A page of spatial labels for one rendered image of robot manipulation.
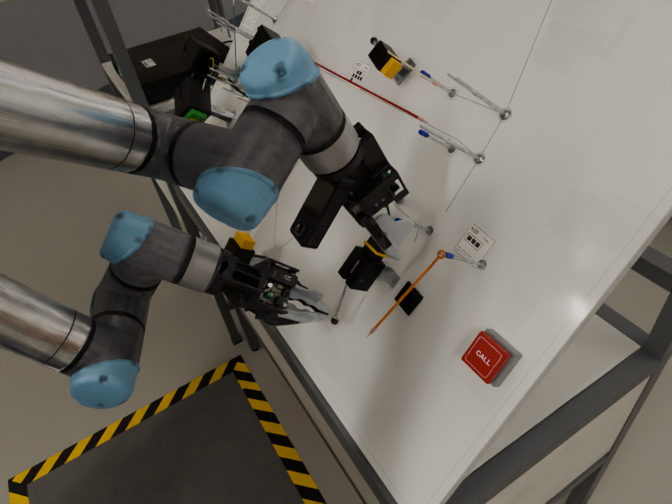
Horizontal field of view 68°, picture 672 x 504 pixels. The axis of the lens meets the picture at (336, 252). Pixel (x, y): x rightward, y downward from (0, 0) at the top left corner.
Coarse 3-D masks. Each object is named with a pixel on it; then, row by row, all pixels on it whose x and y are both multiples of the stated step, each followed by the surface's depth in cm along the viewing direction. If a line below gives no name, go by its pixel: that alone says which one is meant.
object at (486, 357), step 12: (480, 336) 67; (468, 348) 68; (480, 348) 67; (492, 348) 65; (468, 360) 68; (480, 360) 66; (492, 360) 65; (504, 360) 64; (480, 372) 66; (492, 372) 65
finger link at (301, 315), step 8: (288, 304) 81; (288, 312) 80; (296, 312) 79; (304, 312) 79; (312, 312) 83; (320, 312) 84; (296, 320) 81; (304, 320) 82; (312, 320) 82; (320, 320) 84
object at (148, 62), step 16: (192, 32) 172; (128, 48) 167; (144, 48) 165; (160, 48) 163; (176, 48) 162; (224, 48) 157; (144, 64) 154; (160, 64) 153; (176, 64) 151; (144, 80) 145; (160, 80) 144; (176, 80) 147; (208, 80) 152; (160, 96) 147
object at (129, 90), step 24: (96, 0) 121; (216, 0) 187; (216, 24) 192; (96, 48) 175; (120, 48) 129; (120, 72) 135; (120, 96) 188; (144, 96) 139; (168, 192) 185; (168, 216) 226
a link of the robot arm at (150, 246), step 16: (112, 224) 66; (128, 224) 66; (144, 224) 68; (160, 224) 70; (112, 240) 65; (128, 240) 66; (144, 240) 67; (160, 240) 68; (176, 240) 69; (192, 240) 71; (112, 256) 67; (128, 256) 66; (144, 256) 67; (160, 256) 68; (176, 256) 69; (128, 272) 69; (144, 272) 69; (160, 272) 69; (176, 272) 69
